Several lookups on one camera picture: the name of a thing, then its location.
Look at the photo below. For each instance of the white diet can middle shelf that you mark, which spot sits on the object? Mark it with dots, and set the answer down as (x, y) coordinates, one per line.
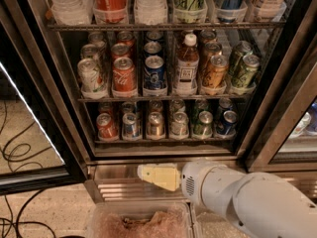
(91, 76)

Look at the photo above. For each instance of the blue Pepsi can middle shelf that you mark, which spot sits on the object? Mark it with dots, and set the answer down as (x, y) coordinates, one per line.
(154, 72)

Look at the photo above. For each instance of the red cola can bottom shelf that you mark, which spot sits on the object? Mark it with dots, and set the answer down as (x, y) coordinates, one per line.
(106, 126)

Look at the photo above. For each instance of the open fridge glass door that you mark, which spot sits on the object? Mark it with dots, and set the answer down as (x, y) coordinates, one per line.
(35, 150)

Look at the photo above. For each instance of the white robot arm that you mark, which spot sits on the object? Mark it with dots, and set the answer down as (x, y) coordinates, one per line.
(261, 205)

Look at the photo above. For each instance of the clear water bottle top middle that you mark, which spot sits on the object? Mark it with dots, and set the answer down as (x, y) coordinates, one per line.
(150, 12)

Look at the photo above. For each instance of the green can bottom shelf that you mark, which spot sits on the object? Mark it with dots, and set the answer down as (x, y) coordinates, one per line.
(203, 125)

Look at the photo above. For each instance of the red Coca-Cola can top shelf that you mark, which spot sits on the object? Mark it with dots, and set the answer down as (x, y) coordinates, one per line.
(110, 11)

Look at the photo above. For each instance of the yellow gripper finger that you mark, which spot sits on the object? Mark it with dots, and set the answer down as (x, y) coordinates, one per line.
(166, 176)

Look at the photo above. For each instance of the Red Bull can top shelf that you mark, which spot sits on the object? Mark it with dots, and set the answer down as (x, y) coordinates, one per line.
(228, 10)

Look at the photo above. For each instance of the green can top shelf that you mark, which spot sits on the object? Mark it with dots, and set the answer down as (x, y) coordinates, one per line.
(189, 11)

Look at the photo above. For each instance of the clear water bottle top left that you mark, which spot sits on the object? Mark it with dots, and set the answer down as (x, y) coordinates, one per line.
(72, 12)

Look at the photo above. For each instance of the stainless steel fridge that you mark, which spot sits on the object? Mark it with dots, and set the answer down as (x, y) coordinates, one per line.
(268, 109)

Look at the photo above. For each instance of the gold can middle shelf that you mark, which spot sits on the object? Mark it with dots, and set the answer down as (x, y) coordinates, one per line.
(215, 71)

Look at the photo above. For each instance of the brown tea bottle white cap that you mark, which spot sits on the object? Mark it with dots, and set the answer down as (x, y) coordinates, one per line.
(186, 64)

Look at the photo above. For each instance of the blue white can bottom shelf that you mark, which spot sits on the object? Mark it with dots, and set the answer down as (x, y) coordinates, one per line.
(130, 126)

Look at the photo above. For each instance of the right clear plastic bin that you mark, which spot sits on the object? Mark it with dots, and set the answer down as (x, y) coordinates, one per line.
(207, 224)

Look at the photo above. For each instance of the silver green 7up can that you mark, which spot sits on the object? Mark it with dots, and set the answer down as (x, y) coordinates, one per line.
(179, 125)

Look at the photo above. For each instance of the clear water bottle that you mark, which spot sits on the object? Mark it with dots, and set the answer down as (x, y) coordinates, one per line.
(72, 12)
(150, 12)

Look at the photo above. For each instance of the red Coca-Cola can middle shelf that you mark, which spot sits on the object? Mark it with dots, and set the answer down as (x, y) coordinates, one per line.
(124, 75)

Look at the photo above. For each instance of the red coca-cola can shelf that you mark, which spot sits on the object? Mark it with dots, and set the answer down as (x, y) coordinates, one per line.
(124, 75)
(110, 11)

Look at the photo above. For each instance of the bronze can bottom shelf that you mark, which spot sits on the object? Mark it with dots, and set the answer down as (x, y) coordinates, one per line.
(155, 125)

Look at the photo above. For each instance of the green can middle shelf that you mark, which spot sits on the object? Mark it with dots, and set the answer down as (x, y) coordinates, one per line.
(245, 72)

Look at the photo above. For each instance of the left clear plastic bin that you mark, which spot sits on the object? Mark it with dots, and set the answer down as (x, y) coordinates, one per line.
(140, 219)

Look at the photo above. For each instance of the clear plastic bin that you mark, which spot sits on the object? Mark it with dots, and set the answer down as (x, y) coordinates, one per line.
(207, 224)
(140, 219)

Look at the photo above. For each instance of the green can shelf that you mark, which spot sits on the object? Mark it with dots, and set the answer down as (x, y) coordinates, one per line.
(189, 11)
(245, 72)
(203, 125)

